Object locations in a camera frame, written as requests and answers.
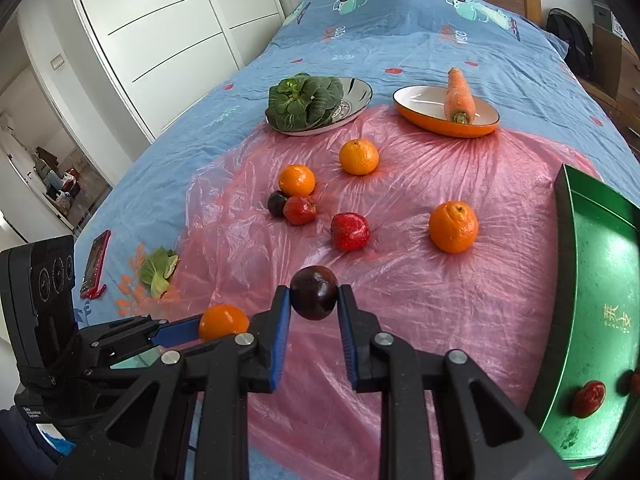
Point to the white wardrobe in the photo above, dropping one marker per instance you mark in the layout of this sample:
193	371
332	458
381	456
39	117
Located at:
165	20

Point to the pink plastic sheet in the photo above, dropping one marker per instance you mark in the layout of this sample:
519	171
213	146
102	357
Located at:
450	310

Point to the grey device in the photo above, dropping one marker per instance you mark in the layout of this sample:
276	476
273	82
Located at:
601	10

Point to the orange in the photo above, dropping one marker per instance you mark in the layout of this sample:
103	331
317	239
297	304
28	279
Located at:
358	156
453	226
297	180
222	322

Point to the wooden drawer cabinet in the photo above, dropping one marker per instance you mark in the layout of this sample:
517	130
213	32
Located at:
622	75

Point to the carrot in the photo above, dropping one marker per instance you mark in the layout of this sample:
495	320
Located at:
459	97

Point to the small dark plum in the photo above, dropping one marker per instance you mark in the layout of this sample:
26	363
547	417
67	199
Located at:
275	203

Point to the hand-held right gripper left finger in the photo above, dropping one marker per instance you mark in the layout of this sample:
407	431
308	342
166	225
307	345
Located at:
282	340

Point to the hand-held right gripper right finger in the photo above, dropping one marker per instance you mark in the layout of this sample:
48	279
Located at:
347	340

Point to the phone in red case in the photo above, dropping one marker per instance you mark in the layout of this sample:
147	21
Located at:
95	265

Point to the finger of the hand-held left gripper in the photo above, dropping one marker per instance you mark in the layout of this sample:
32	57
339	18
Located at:
175	332
130	362

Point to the red strawberry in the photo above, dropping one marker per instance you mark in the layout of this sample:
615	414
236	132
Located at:
300	210
351	231

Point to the large bok choy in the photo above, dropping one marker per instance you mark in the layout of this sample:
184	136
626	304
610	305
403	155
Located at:
302	100

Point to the red date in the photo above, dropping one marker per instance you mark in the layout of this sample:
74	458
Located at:
634	382
588	399

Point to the pile of bags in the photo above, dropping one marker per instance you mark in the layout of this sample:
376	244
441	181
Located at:
57	182

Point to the black backpack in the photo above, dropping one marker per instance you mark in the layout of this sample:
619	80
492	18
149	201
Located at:
570	40

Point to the silver metal plate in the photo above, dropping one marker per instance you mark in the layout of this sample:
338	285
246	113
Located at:
357	97

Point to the large dark plum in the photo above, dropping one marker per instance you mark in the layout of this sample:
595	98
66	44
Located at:
314	292

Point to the green tray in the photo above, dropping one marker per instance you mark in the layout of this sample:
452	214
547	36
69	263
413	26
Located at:
595	285

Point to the orange oval dish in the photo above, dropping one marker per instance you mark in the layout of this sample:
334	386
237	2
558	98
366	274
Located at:
425	105

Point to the small bok choy piece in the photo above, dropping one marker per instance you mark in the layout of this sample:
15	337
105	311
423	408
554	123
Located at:
157	270

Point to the blue printed bedsheet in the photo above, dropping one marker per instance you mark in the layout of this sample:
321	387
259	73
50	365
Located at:
375	35

